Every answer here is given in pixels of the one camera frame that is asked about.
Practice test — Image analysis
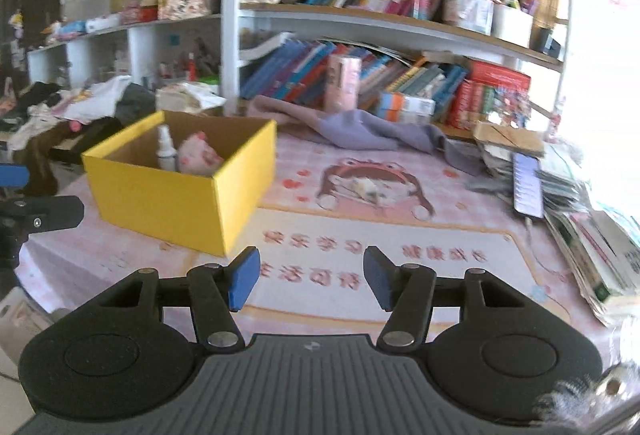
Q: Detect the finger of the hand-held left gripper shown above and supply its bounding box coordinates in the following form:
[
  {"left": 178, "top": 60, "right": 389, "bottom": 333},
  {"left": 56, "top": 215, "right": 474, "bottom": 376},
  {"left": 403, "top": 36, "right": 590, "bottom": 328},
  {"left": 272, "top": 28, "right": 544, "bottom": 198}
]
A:
[
  {"left": 0, "top": 164, "right": 30, "bottom": 189},
  {"left": 0, "top": 195, "right": 85, "bottom": 232}
]

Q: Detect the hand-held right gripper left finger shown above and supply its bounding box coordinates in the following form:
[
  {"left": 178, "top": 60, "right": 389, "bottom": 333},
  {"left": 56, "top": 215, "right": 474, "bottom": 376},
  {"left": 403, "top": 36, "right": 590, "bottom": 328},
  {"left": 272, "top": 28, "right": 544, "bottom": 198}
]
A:
[{"left": 95, "top": 246, "right": 262, "bottom": 349}]

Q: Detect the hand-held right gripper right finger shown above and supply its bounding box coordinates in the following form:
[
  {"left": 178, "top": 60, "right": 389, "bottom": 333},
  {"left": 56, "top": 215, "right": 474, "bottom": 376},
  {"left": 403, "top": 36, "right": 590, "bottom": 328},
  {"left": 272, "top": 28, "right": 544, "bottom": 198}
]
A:
[{"left": 363, "top": 245, "right": 526, "bottom": 352}]

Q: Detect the yellow cardboard box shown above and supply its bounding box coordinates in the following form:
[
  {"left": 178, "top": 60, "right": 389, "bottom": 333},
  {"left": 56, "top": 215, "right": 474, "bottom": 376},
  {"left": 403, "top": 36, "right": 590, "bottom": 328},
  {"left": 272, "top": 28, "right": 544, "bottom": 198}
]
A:
[{"left": 81, "top": 110, "right": 277, "bottom": 257}]

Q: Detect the pink plush toy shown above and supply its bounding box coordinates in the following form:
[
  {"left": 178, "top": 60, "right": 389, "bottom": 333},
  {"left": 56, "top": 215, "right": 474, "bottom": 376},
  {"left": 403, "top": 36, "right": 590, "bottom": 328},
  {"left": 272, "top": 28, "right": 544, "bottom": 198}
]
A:
[{"left": 177, "top": 131, "right": 225, "bottom": 176}]

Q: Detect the white spray bottle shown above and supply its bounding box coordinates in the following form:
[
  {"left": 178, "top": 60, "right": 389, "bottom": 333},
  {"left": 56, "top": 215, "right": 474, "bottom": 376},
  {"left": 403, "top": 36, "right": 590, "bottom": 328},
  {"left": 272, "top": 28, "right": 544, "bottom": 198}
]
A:
[{"left": 156, "top": 125, "right": 179, "bottom": 172}]

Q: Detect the white storage container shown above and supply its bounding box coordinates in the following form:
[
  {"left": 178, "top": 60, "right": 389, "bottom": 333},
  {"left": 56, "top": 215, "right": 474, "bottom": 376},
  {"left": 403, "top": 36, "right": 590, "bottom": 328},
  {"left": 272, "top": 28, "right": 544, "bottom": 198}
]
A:
[{"left": 492, "top": 2, "right": 535, "bottom": 48}]

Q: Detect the pink printed desk mat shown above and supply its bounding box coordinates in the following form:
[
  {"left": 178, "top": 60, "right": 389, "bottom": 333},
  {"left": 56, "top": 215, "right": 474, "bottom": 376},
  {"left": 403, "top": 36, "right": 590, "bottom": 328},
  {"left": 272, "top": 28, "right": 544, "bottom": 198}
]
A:
[{"left": 15, "top": 128, "right": 623, "bottom": 368}]

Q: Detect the white plastic bag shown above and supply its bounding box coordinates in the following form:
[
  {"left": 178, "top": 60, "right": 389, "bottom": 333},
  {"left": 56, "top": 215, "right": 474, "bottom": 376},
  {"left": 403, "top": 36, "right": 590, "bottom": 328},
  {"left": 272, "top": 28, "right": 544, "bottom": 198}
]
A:
[{"left": 55, "top": 75, "right": 133, "bottom": 123}]

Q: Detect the dark grey clothing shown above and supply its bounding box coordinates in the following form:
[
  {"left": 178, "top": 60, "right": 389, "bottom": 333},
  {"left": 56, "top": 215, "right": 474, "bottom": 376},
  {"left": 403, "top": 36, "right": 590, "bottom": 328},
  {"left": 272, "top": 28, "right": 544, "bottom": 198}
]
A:
[{"left": 80, "top": 82, "right": 157, "bottom": 151}]

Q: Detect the lavender cloth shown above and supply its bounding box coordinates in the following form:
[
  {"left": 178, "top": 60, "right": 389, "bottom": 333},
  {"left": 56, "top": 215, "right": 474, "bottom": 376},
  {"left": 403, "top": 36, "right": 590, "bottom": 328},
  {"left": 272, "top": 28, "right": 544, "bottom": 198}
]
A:
[{"left": 285, "top": 108, "right": 483, "bottom": 177}]

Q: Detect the pink cloth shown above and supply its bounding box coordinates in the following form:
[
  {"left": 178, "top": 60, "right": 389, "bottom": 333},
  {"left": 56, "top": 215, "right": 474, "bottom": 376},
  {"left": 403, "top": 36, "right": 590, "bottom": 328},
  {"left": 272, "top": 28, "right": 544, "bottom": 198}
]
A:
[{"left": 248, "top": 95, "right": 321, "bottom": 126}]

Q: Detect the blue orange small box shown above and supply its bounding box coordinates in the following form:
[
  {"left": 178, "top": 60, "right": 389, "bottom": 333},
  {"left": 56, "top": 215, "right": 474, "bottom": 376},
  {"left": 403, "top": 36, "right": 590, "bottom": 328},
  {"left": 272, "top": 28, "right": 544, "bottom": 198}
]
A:
[{"left": 377, "top": 91, "right": 436, "bottom": 124}]

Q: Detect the flat brown cardboard box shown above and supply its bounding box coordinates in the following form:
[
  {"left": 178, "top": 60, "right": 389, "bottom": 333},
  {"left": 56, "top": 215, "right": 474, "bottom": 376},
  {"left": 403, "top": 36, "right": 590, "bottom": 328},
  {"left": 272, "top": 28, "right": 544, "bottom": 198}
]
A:
[{"left": 472, "top": 120, "right": 546, "bottom": 159}]

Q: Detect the tall pink carton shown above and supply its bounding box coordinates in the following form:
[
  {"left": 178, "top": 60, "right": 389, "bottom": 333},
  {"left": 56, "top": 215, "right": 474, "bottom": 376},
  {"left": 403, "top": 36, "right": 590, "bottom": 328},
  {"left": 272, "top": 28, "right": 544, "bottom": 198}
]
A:
[{"left": 324, "top": 54, "right": 362, "bottom": 113}]

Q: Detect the row of colourful books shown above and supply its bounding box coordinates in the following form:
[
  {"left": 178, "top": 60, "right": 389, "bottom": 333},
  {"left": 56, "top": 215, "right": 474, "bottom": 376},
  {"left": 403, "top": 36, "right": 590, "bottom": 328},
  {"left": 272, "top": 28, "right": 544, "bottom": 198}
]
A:
[{"left": 240, "top": 40, "right": 532, "bottom": 131}]

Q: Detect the stack of papers and books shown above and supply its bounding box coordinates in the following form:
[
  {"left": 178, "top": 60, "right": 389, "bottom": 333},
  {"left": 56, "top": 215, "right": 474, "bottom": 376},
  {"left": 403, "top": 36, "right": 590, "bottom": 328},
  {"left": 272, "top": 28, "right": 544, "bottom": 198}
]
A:
[{"left": 470, "top": 130, "right": 640, "bottom": 327}]

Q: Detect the open white book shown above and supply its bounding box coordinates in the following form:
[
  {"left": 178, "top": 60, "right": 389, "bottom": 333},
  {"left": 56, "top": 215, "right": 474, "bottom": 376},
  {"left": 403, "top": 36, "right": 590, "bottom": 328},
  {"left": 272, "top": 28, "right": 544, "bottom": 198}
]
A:
[{"left": 240, "top": 31, "right": 294, "bottom": 64}]

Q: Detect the grey furry item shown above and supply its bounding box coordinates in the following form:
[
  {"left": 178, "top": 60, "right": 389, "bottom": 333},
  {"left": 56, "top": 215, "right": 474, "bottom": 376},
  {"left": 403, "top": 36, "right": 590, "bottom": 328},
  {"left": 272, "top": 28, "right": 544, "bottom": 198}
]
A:
[{"left": 532, "top": 360, "right": 640, "bottom": 435}]

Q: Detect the white bookshelf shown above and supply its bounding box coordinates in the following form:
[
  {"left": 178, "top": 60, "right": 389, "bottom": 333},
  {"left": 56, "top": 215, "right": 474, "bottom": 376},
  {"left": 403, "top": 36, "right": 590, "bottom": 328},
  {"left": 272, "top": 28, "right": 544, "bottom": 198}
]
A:
[{"left": 27, "top": 0, "right": 573, "bottom": 141}]

